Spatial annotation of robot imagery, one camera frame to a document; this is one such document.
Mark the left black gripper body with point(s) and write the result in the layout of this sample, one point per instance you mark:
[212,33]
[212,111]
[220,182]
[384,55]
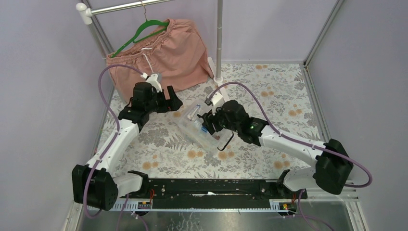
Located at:
[164,102]

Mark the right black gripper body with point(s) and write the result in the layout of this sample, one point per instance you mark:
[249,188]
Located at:
[220,121]

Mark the clear plastic kit box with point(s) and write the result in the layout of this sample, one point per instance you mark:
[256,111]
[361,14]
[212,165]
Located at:
[191,126]

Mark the blue white medicine bottle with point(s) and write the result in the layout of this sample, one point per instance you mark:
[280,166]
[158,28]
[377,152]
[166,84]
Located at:
[203,129]

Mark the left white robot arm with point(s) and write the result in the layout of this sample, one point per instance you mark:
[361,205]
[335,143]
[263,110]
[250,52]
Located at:
[93,183]

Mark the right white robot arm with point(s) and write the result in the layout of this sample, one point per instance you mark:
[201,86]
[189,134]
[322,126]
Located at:
[328,165]

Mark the pink fabric shorts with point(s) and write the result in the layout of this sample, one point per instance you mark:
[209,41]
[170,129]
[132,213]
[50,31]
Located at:
[179,54]

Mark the floral table mat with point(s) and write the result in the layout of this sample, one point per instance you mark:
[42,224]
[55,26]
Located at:
[163,151]

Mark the metal clothes rack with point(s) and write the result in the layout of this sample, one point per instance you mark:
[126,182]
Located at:
[104,45]

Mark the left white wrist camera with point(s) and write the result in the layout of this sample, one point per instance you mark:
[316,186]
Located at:
[154,79]

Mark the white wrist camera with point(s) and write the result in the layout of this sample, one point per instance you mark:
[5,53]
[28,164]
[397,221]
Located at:
[215,101]
[154,79]

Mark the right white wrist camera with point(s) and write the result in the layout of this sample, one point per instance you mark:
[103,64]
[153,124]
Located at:
[215,101]

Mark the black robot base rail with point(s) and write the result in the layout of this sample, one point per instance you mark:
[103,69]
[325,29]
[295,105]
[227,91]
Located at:
[214,194]

